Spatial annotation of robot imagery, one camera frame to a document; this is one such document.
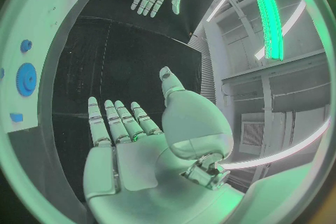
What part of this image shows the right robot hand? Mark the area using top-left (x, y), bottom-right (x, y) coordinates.
top-left (82, 66), bottom-right (245, 224)

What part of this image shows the white task board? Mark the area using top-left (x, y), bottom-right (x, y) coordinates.
top-left (0, 0), bottom-right (81, 134)

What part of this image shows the glowing light bar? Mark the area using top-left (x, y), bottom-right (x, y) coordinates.
top-left (255, 0), bottom-right (285, 62)

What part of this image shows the blue block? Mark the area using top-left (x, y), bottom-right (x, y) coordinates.
top-left (9, 112), bottom-right (25, 123)

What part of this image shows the small blue gear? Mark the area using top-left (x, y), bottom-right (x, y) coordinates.
top-left (20, 39), bottom-right (34, 54)

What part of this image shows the large blue gear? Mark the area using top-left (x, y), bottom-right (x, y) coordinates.
top-left (15, 62), bottom-right (38, 97)

